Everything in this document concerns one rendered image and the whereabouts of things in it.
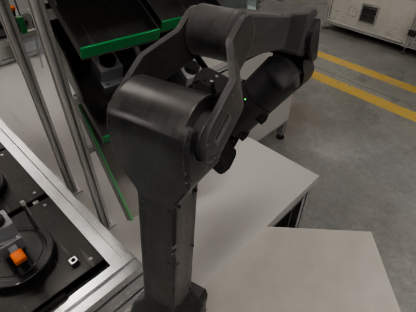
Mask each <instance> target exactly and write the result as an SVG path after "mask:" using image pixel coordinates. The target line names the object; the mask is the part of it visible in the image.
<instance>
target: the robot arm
mask: <svg viewBox="0 0 416 312"><path fill-rule="evenodd" d="M317 14H318V12H317V10H316V8H315V7H310V6H303V5H298V4H291V3H287V2H280V1H272V0H267V1H264V2H261V3H259V4H258V5H257V7H256V10H255V9H235V8H229V7H223V6H216V5H212V4H206V3H200V4H198V5H193V6H190V7H189V8H188V9H187V11H186V12H185V13H184V15H183V16H182V18H181V20H180V21H179V23H178V25H177V26H176V28H175V29H174V30H172V31H171V32H170V33H168V34H166V35H165V36H164V37H162V38H161V39H159V40H158V41H156V42H155V43H154V44H152V45H150V46H149V47H148V48H146V49H145V50H144V51H142V52H141V53H140V54H139V55H138V56H137V58H136V59H135V60H134V62H133V64H132V65H131V67H130V68H129V70H128V72H127V73H126V75H125V76H124V78H123V80H122V81H121V83H120V84H119V86H118V88H117V89H116V91H115V92H114V94H113V96H112V98H111V100H110V102H109V104H108V108H107V111H106V125H107V129H108V133H109V136H110V141H111V144H112V147H113V151H114V154H115V158H116V160H117V162H118V163H119V164H120V166H121V168H122V169H123V170H124V172H125V173H126V174H127V176H128V178H129V179H130V180H131V182H132V183H133V185H134V186H135V187H136V189H137V193H138V203H139V221H140V232H141V251H142V270H143V279H144V291H143V292H142V293H141V294H140V295H139V296H138V298H137V299H136V300H135V301H134V303H133V304H132V305H131V312H206V310H207V308H206V301H207V291H206V289H205V288H203V287H201V286H200V285H198V284H195V283H194V282H192V281H191V277H192V266H193V248H194V228H195V218H196V199H197V186H198V183H199V182H200V180H202V179H203V177H205V176H206V174H208V172H209V171H210V170H211V169H212V168H213V169H214V170H215V171H216V172H217V173H219V174H223V173H225V172H226V171H227V170H229V169H230V167H231V165H232V163H233V161H234V159H235V157H236V150H235V149H234V147H235V146H236V143H237V142H238V140H239V139H240V140H241V141H244V140H245V139H246V138H247V136H248V134H249V131H250V130H252V128H254V127H255V126H256V125H257V124H258V123H260V124H261V125H262V124H263V123H264V122H266V120H267V117H268V116H269V114H270V113H271V112H272V111H273V110H275V109H276V108H277V107H278V106H279V105H280V104H281V103H282V102H284V101H285V100H286V99H287V98H288V97H289V96H291V94H292V93H294V92H295V91H296V90H298V89H299V88H300V87H301V86H302V85H303V84H304V83H305V82H307V81H308V80H309V79H310V77H311V76H312V75H313V72H314V62H313V61H314V60H316V58H317V55H318V44H319V32H320V25H321V19H317V18H315V17H316V16H317ZM267 52H271V53H273V55H272V56H269V57H268V58H267V59H266V60H265V61H264V62H263V63H262V64H261V65H260V66H259V67H258V68H257V69H256V70H255V71H254V72H253V73H252V74H251V75H250V76H249V77H248V78H247V79H246V80H244V79H241V77H240V70H241V68H242V66H243V65H244V63H245V61H246V58H247V57H250V56H254V55H258V54H263V53H267ZM196 55H199V56H204V57H207V58H212V59H216V60H219V61H224V62H227V64H228V76H229V78H228V77H226V76H224V75H222V74H221V73H219V72H217V71H215V70H213V69H211V68H209V67H204V68H203V69H201V70H200V71H199V72H198V73H197V74H196V75H195V76H194V80H193V82H192V84H191V85H189V86H188V87H185V86H182V85H179V84H175V83H172V82H169V81H166V79H167V78H169V77H170V76H172V75H173V74H174V73H176V72H178V71H179V70H180V69H182V68H183V67H185V66H186V65H187V64H189V63H190V62H191V61H192V60H193V59H194V58H195V56H196Z"/></svg>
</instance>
